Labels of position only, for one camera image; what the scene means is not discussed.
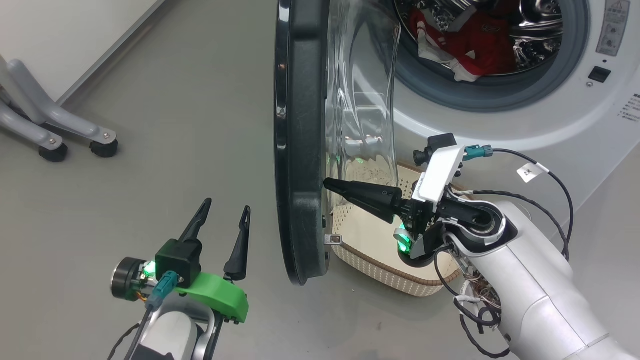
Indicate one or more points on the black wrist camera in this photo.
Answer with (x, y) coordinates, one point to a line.
(437, 142)
(177, 260)

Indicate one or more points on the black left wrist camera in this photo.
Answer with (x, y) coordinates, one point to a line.
(177, 260)

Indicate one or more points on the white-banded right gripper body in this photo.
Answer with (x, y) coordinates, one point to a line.
(440, 175)

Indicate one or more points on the grey warning label sticker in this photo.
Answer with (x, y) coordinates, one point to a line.
(612, 27)

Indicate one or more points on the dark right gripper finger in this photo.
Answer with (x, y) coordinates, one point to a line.
(370, 197)

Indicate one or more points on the grey wheeled stand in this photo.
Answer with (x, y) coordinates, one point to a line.
(45, 117)

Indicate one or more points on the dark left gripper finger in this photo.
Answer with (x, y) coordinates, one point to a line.
(240, 255)
(196, 225)

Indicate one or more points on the beige perforated laundry basket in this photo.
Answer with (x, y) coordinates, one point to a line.
(380, 260)

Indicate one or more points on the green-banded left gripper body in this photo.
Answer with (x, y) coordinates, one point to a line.
(220, 295)

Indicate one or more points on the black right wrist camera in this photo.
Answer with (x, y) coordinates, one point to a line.
(437, 142)

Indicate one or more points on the white front-load washing machine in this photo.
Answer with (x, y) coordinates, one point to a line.
(540, 115)

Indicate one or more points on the black-rimmed glass washer door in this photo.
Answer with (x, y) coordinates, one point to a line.
(302, 150)

